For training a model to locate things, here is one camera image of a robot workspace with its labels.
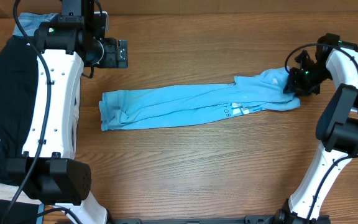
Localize black t-shirt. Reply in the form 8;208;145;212
0;35;38;186

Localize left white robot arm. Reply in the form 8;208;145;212
7;0;128;223

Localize dark garment with blue trim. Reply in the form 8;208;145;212
0;200;45;224

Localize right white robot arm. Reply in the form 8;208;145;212
269;33;358;223

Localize blue denim jeans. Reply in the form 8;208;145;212
18;12;58;37

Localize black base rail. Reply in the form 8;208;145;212
110;214;331;224

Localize light blue printed t-shirt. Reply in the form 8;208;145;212
99;68;300;131

